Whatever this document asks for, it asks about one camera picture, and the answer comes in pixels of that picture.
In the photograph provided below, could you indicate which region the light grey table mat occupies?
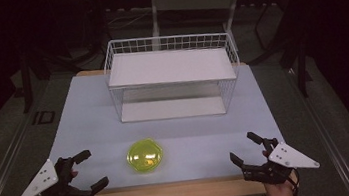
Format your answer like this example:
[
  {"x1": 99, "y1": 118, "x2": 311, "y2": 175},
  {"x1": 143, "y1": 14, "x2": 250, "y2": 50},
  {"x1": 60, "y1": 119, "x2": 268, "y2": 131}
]
[{"x1": 39, "y1": 51, "x2": 289, "y2": 196}]

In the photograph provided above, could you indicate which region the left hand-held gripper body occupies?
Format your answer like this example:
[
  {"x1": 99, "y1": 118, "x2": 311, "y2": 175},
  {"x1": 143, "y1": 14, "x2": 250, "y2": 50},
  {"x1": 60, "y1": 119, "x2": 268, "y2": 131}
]
[{"x1": 11, "y1": 153, "x2": 96, "y2": 196}]

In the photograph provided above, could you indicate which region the person's right hand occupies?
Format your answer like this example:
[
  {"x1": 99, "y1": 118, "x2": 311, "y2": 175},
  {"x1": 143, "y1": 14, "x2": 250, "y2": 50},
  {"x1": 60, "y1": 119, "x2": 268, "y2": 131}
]
[{"x1": 258, "y1": 145, "x2": 300, "y2": 196}]

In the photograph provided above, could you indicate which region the black metal stand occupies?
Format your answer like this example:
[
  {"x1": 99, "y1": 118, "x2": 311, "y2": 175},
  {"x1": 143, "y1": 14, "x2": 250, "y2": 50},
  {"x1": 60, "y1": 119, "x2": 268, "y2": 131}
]
[
  {"x1": 240, "y1": 0, "x2": 318, "y2": 104},
  {"x1": 15, "y1": 49, "x2": 37, "y2": 115}
]

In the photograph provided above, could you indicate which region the white floor cable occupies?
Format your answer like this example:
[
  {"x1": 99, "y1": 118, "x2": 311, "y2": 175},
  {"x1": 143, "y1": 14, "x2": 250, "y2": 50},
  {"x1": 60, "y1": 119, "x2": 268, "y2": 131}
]
[{"x1": 105, "y1": 10, "x2": 155, "y2": 32}]

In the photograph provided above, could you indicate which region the white metal frame stand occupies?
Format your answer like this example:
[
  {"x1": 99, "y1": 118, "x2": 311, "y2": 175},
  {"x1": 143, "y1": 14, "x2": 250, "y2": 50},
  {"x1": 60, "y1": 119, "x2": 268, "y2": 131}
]
[{"x1": 145, "y1": 0, "x2": 251, "y2": 52}]

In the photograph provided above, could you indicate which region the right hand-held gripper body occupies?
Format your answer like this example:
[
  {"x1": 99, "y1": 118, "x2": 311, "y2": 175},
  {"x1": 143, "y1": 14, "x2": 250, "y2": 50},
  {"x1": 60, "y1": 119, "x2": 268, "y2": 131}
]
[{"x1": 237, "y1": 131, "x2": 323, "y2": 190}]

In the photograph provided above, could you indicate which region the white wire shelf rack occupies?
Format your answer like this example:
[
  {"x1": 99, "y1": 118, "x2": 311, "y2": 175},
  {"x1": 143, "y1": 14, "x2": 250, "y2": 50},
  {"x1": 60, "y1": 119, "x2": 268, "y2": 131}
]
[{"x1": 100, "y1": 24, "x2": 247, "y2": 130}]

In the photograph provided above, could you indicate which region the yellow-green plate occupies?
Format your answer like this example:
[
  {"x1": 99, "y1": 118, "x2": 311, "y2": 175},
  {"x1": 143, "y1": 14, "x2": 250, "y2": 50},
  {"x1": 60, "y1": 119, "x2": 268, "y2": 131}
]
[{"x1": 123, "y1": 136, "x2": 166, "y2": 176}]

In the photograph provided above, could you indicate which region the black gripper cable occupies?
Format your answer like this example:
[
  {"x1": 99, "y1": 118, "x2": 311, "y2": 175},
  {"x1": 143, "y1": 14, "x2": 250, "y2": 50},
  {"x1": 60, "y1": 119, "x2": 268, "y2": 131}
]
[{"x1": 283, "y1": 167, "x2": 303, "y2": 196}]

